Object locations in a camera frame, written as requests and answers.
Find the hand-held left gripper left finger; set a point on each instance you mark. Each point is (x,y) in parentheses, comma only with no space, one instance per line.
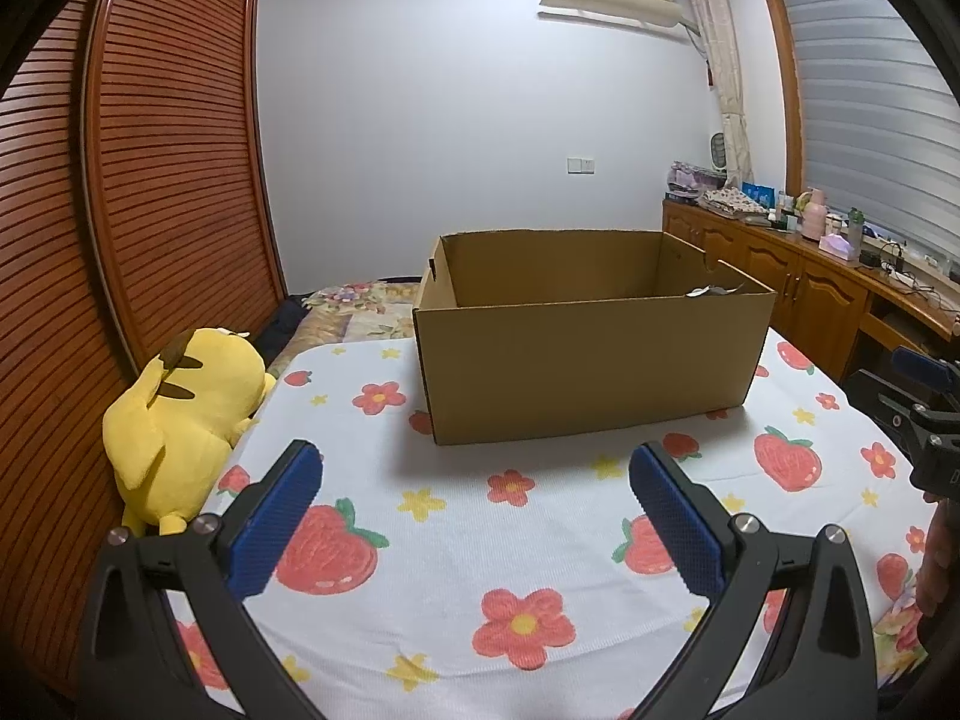
(274,525)

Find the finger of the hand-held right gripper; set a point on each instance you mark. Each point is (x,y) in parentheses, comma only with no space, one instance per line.
(919,369)
(885,401)

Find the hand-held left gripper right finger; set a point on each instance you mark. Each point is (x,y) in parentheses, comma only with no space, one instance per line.
(679,525)

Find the brown cardboard box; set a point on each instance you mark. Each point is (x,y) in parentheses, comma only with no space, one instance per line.
(585,367)

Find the person's right hand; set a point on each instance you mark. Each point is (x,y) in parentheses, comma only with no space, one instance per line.
(937,562)

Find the white power strip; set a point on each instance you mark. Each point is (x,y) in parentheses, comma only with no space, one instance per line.
(904,277)

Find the yellow plush toy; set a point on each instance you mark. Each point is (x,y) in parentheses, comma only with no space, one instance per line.
(180,427)

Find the pink tissue box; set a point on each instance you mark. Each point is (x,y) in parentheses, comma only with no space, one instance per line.
(838,249)

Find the bottle with green cap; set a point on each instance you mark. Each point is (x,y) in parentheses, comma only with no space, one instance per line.
(856,231)

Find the wooden cabinet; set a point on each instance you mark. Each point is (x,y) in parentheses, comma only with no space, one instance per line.
(765,262)

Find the pink thermos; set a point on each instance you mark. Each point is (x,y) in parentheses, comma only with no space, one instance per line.
(815,216)

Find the strawberry printed blanket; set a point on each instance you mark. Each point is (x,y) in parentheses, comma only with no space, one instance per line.
(465,540)

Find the dark blue bedsheet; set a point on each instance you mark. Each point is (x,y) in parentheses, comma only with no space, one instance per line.
(281,322)

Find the floral quilt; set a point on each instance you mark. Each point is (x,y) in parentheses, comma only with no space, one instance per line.
(352,315)

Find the blue packets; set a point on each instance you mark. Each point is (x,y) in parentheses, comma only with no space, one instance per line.
(757,196)

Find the folded floral cloth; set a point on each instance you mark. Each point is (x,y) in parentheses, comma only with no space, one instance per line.
(731,202)

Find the grey window blind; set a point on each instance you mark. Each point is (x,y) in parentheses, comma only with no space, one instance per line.
(877,105)

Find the small white fan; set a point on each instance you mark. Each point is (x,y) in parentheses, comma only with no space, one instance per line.
(718,157)

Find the folded purple cloth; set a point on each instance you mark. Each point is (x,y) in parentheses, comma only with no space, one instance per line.
(694,181)

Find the cream patterned curtain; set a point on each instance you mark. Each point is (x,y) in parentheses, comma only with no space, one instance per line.
(724,67)

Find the wooden slatted wardrobe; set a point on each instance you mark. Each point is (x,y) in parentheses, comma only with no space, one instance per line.
(172,165)

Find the wooden window frame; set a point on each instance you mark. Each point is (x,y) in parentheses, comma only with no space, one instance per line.
(784,75)

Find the white wall switch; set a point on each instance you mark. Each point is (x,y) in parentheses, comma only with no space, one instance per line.
(580,165)

